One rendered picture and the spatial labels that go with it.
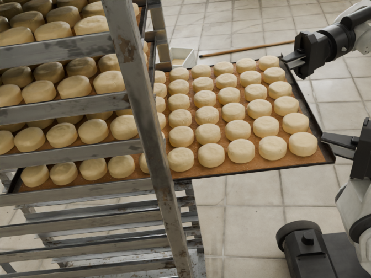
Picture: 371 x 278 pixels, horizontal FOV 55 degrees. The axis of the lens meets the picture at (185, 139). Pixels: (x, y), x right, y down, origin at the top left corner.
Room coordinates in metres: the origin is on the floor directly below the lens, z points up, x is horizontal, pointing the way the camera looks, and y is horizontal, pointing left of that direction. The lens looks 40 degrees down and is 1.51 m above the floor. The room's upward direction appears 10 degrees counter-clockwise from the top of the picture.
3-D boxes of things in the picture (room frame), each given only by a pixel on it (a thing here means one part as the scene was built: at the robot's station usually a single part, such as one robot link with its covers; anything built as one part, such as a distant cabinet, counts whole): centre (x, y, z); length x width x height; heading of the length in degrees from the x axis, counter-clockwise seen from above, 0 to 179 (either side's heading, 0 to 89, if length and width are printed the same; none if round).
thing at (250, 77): (0.73, -0.18, 1.05); 0.05 x 0.05 x 0.02
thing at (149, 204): (0.87, 0.32, 0.51); 0.64 x 0.03 x 0.03; 86
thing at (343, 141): (0.46, -0.28, 1.06); 0.06 x 0.03 x 0.02; 55
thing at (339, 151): (0.47, -0.27, 1.03); 0.06 x 0.03 x 0.02; 55
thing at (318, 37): (0.82, -0.38, 1.05); 0.12 x 0.10 x 0.13; 115
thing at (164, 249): (0.87, 0.32, 0.24); 0.64 x 0.03 x 0.03; 86
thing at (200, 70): (0.80, -0.07, 1.05); 0.05 x 0.05 x 0.02
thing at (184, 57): (2.68, -0.04, 0.08); 0.30 x 0.22 x 0.16; 153
